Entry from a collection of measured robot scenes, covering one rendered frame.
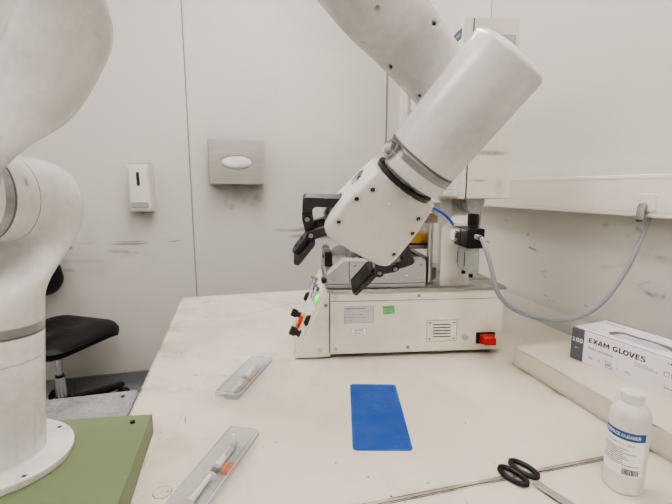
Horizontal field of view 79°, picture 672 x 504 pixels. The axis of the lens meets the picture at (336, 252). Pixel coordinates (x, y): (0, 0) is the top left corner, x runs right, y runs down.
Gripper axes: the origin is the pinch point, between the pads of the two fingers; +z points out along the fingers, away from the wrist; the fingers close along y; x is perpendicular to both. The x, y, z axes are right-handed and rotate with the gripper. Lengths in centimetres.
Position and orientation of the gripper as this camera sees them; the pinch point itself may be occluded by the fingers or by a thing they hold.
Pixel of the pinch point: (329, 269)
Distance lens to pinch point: 53.4
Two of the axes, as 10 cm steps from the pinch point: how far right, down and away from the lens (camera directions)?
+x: -0.6, -5.7, 8.2
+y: 8.2, 4.5, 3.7
